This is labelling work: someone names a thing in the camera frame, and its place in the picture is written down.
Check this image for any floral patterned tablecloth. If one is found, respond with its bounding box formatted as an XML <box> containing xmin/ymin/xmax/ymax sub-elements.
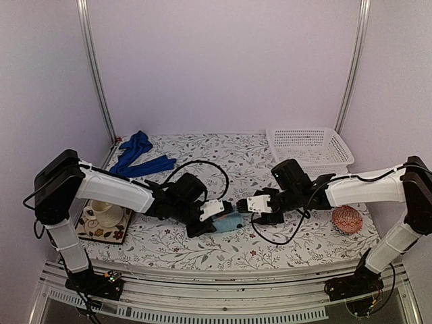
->
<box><xmin>82</xmin><ymin>134</ymin><xmax>379</xmax><ymax>271</ymax></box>

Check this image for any white plastic perforated basket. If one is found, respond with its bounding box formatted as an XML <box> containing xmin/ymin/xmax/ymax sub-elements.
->
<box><xmin>266</xmin><ymin>128</ymin><xmax>354</xmax><ymax>180</ymax></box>

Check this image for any dark blue towel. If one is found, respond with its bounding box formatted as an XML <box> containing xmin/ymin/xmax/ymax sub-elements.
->
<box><xmin>109</xmin><ymin>130</ymin><xmax>176</xmax><ymax>178</ymax></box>

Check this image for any front aluminium rail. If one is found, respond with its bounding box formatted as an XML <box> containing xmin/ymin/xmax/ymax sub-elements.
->
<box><xmin>28</xmin><ymin>259</ymin><xmax>423</xmax><ymax>324</ymax></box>

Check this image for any aluminium frame post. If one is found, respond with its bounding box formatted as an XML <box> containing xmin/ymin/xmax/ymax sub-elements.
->
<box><xmin>334</xmin><ymin>0</ymin><xmax>371</xmax><ymax>134</ymax></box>
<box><xmin>76</xmin><ymin>0</ymin><xmax>117</xmax><ymax>144</ymax></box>

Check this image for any left black braided cable loop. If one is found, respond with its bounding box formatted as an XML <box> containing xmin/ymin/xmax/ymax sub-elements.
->
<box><xmin>165</xmin><ymin>160</ymin><xmax>230</xmax><ymax>203</ymax></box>

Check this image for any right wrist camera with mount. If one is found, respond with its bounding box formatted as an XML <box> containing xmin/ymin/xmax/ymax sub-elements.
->
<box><xmin>236</xmin><ymin>194</ymin><xmax>273</xmax><ymax>213</ymax></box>

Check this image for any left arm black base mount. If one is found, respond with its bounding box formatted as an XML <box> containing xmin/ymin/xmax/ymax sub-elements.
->
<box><xmin>65</xmin><ymin>265</ymin><xmax>124</xmax><ymax>301</ymax></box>

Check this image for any floral square coaster tile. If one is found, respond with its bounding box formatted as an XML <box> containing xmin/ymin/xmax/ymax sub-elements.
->
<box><xmin>76</xmin><ymin>200</ymin><xmax>132</xmax><ymax>245</ymax></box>

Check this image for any red white patterned bowl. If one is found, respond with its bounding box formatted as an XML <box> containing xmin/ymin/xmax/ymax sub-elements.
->
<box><xmin>331</xmin><ymin>205</ymin><xmax>363</xmax><ymax>235</ymax></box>

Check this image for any right aluminium frame post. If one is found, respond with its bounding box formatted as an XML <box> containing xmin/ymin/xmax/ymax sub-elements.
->
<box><xmin>334</xmin><ymin>0</ymin><xmax>371</xmax><ymax>134</ymax></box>

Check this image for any cream ribbed mug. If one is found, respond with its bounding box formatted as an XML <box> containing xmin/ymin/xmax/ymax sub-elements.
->
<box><xmin>84</xmin><ymin>200</ymin><xmax>124</xmax><ymax>227</ymax></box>

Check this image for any light blue orange dotted towel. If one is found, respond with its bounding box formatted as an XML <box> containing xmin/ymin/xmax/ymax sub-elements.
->
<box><xmin>213</xmin><ymin>213</ymin><xmax>244</xmax><ymax>233</ymax></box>

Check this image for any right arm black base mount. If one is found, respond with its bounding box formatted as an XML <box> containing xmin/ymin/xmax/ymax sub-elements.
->
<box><xmin>324</xmin><ymin>256</ymin><xmax>384</xmax><ymax>301</ymax></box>

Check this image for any left aluminium frame post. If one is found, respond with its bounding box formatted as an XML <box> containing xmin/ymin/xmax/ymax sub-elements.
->
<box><xmin>76</xmin><ymin>0</ymin><xmax>117</xmax><ymax>144</ymax></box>

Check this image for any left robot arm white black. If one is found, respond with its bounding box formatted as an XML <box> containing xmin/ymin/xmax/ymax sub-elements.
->
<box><xmin>23</xmin><ymin>149</ymin><xmax>224</xmax><ymax>293</ymax></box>

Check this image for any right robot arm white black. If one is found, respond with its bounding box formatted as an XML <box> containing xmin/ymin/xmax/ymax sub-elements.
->
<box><xmin>246</xmin><ymin>156</ymin><xmax>431</xmax><ymax>294</ymax></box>

